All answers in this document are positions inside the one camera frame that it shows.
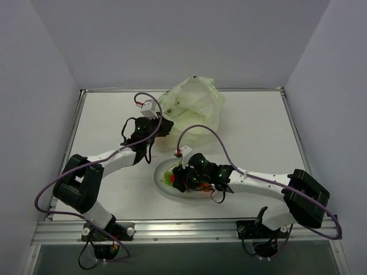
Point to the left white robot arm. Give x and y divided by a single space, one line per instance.
82 176

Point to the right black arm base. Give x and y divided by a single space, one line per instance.
258 240

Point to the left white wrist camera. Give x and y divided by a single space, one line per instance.
148 109

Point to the white oval plate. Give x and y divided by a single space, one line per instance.
189 195

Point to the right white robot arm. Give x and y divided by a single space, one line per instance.
301 198

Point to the green fake grapes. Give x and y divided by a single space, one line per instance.
167 172

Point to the aluminium front rail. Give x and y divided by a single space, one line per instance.
146 231

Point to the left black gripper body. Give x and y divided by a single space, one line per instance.
165 128

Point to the orange fake fruit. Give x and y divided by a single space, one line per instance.
205 187

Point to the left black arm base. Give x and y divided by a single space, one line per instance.
107 243

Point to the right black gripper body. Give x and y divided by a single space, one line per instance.
180 180

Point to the translucent plastic bag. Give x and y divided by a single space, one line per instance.
194 101

